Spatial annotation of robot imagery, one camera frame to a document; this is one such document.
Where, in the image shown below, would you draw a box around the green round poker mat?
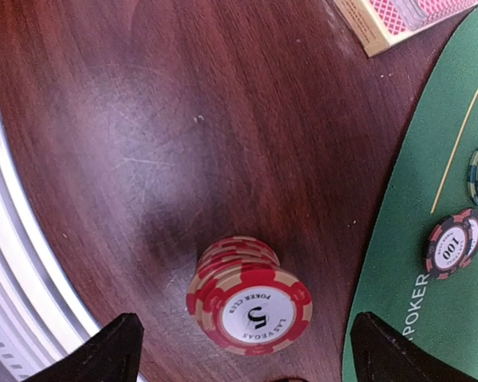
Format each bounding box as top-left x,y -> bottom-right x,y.
351,7 -> 478,379

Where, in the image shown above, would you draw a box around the black chips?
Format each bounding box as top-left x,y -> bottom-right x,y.
425,208 -> 478,280

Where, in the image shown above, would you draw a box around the red five chip stack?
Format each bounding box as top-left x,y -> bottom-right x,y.
186,236 -> 313,356

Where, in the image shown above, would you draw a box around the aluminium front rail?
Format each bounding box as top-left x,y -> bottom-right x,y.
0,116 -> 99,381

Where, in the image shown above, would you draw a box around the gold playing card box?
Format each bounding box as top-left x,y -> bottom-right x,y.
334,0 -> 430,57

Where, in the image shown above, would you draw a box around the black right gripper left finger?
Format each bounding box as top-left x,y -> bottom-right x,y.
27,313 -> 144,382

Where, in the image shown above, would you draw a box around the red backed card deck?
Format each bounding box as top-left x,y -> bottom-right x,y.
370,0 -> 478,35

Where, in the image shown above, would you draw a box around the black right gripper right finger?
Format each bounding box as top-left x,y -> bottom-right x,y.
351,312 -> 462,381

